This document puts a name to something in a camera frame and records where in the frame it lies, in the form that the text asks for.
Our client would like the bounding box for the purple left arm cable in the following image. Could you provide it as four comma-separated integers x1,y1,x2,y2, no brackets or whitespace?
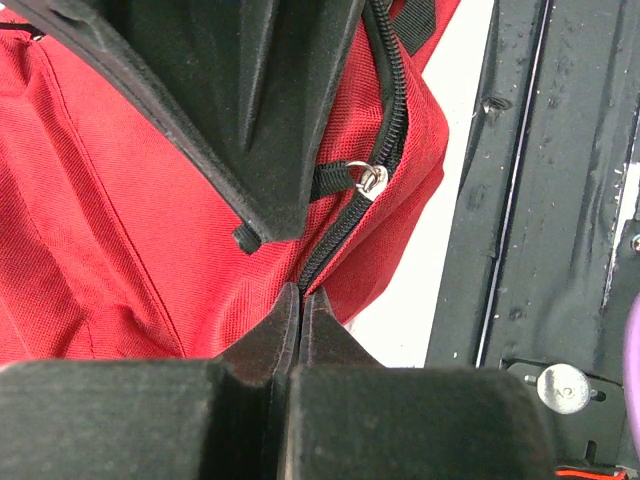
622,292,640,441

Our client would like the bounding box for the red student backpack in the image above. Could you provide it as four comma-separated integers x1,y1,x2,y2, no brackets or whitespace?
1,1,457,363

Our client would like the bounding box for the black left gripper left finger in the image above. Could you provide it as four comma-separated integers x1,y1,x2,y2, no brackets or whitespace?
1,283,300,479

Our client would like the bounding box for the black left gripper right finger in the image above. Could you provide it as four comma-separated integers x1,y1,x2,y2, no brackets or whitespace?
287,290,554,479

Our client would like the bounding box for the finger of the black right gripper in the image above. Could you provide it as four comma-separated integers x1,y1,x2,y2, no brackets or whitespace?
8,1,265,254
239,1,364,240

